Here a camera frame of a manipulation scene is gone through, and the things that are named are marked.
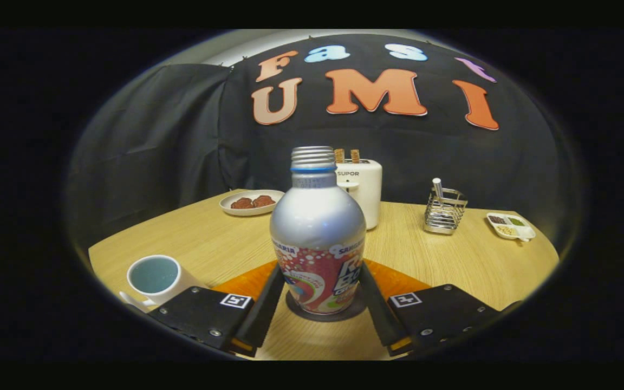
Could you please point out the brown bread slice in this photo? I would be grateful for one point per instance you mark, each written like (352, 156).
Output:
(339, 156)
(355, 156)

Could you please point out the white toaster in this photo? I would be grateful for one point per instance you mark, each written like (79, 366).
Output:
(367, 195)

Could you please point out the white oval plate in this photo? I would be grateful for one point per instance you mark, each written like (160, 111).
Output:
(228, 208)

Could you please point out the red-brown food piece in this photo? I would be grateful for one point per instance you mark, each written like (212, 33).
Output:
(242, 203)
(264, 201)

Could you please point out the silver juice bottle red label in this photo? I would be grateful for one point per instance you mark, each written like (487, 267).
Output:
(317, 227)

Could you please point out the dark round coaster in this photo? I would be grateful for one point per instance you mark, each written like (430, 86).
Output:
(294, 309)

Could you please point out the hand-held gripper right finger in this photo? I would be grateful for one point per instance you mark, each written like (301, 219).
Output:
(379, 314)

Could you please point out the white divided condiment dish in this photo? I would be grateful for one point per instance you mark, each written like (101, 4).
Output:
(526, 234)

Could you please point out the wooden table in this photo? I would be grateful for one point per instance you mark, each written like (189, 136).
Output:
(453, 265)

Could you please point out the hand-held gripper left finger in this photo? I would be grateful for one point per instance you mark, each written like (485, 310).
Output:
(263, 314)

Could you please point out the clear juice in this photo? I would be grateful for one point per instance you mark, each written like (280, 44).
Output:
(154, 276)

